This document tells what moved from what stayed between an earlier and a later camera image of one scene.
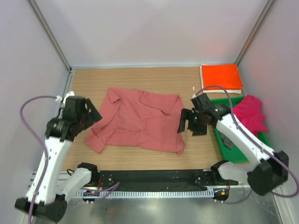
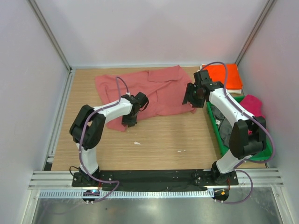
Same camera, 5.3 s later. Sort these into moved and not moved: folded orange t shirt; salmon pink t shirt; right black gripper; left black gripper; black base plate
Moved: right black gripper; left black gripper; salmon pink t shirt
Not moved: folded orange t shirt; black base plate
